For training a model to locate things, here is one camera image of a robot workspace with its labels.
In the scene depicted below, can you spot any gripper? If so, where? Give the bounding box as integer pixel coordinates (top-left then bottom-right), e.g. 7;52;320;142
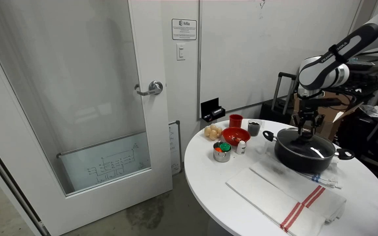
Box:
295;106;325;137

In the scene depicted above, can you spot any glass pot lid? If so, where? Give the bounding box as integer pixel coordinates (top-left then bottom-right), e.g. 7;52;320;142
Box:
276;128;336;160

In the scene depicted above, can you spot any black pot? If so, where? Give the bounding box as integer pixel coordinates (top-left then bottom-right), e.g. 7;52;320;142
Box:
262;128;355;174

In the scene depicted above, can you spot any cardboard box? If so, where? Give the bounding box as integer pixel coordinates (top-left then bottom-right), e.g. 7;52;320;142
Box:
291;91;364;142

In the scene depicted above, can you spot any black suitcase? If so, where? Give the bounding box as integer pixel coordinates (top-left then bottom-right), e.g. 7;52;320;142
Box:
259;72;299;125

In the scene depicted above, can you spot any glass cup with dark contents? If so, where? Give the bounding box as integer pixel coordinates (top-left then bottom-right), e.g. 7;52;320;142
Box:
247;119;262;137

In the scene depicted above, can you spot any white towel with blue stripes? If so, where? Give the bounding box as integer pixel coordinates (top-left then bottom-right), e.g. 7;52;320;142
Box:
258;151;343;190

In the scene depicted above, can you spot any red cup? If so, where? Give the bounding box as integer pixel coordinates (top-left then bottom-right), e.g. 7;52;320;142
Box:
229;114;244;128

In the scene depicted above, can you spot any red bowl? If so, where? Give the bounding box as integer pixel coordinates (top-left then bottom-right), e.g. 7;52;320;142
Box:
222;127;251;147

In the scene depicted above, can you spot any white towel with red stripes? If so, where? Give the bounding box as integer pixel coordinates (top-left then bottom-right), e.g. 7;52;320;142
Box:
225;160;347;236

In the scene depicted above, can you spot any metal tin can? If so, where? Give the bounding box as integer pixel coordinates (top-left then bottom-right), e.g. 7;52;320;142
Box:
213;141;232;163

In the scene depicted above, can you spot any black marker holder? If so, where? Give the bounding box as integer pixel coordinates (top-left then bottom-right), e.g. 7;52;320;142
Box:
200;97;226;123

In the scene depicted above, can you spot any small whiteboard with drawing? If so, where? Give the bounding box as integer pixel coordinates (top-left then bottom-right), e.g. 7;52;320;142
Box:
56;120;183;194

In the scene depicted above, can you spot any white door with glass pane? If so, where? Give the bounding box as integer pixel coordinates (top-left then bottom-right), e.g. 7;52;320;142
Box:
0;0;174;236

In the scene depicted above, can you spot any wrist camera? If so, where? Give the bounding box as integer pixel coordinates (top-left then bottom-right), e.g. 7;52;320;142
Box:
302;98;342;108

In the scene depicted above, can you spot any large wall whiteboard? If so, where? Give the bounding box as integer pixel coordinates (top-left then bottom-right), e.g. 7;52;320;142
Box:
197;0;363;120

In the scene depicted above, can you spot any white light switch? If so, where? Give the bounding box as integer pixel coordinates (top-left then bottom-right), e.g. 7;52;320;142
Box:
176;43;186;61

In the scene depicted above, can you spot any wall sign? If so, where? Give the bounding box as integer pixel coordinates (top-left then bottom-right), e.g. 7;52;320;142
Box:
172;18;198;41

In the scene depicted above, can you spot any silver door handle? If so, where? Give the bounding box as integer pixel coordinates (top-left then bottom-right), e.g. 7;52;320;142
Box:
134;80;164;97

